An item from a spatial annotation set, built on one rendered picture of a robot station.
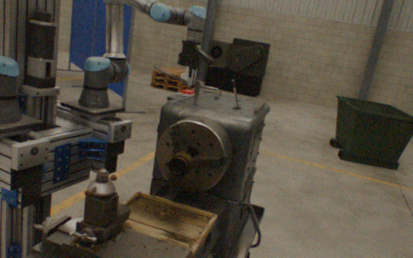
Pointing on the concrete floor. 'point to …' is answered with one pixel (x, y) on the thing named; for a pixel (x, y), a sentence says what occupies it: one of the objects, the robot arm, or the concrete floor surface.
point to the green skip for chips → (372, 132)
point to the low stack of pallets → (168, 79)
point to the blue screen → (97, 38)
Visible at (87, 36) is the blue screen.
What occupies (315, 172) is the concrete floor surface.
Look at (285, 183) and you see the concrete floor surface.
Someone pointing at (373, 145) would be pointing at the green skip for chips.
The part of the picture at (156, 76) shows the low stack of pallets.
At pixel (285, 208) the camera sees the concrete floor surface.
